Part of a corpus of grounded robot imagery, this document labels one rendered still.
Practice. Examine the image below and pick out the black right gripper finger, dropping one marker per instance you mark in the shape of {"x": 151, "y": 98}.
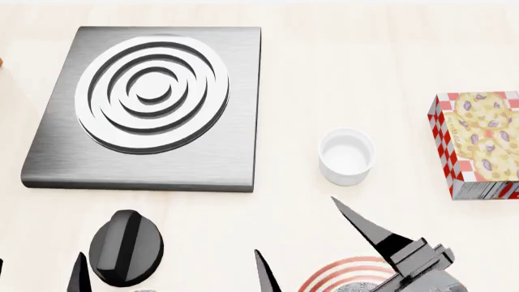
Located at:
{"x": 365, "y": 226}
{"x": 267, "y": 276}

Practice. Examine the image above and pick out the black stove knob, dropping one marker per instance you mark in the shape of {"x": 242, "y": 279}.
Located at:
{"x": 125, "y": 249}

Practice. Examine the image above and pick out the white ringed stove burner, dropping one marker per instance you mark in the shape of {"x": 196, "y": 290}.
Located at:
{"x": 211, "y": 91}

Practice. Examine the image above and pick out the red checkered cookie box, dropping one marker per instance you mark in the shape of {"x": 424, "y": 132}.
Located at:
{"x": 478, "y": 140}

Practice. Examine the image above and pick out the white ramekin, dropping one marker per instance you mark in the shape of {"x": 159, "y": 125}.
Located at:
{"x": 344, "y": 170}

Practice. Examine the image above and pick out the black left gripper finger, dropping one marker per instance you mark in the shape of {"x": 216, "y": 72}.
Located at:
{"x": 1, "y": 266}
{"x": 80, "y": 276}

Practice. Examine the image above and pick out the white plate with red rings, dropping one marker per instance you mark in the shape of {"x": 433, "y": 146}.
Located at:
{"x": 344, "y": 269}

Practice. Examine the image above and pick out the grey brushed metal stove plate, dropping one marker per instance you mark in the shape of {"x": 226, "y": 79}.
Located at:
{"x": 57, "y": 164}

